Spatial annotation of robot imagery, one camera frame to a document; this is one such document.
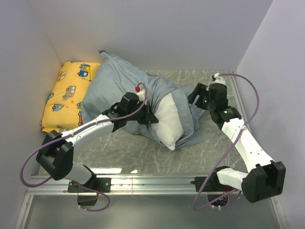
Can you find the black box under rail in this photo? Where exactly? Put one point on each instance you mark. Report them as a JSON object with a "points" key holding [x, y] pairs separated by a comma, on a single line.
{"points": [[87, 200]]}

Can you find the yellow cartoon car pillow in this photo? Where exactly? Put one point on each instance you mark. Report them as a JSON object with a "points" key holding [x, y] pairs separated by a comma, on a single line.
{"points": [[63, 108]]}

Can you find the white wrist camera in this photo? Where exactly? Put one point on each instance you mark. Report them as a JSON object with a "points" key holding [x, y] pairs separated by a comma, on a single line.
{"points": [[141, 93], [217, 78]]}

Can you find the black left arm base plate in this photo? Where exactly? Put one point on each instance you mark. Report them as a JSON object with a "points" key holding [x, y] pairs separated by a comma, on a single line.
{"points": [[101, 184]]}

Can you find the white pillow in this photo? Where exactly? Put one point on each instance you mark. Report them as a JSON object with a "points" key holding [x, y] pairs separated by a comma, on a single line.
{"points": [[169, 128]]}

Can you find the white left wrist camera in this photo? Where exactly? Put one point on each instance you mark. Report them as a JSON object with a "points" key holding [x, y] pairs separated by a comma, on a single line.
{"points": [[141, 93]]}

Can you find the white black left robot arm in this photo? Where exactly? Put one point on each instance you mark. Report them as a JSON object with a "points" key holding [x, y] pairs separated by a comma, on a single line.
{"points": [[56, 155]]}

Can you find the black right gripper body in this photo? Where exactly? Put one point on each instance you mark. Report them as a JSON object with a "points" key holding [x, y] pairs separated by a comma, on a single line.
{"points": [[203, 101]]}

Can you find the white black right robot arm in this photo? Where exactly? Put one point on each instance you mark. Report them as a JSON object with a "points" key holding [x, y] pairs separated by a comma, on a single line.
{"points": [[264, 177]]}

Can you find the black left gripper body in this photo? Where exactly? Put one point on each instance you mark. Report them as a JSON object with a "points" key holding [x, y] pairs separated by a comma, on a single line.
{"points": [[142, 116]]}

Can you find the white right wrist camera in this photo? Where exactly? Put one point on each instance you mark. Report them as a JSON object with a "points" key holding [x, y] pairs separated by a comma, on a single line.
{"points": [[217, 78]]}

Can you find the aluminium side rail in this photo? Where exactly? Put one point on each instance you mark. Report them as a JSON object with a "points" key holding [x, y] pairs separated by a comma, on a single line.
{"points": [[237, 96]]}

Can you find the aluminium mounting rail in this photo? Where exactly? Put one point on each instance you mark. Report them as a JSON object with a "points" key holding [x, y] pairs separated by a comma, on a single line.
{"points": [[130, 184]]}

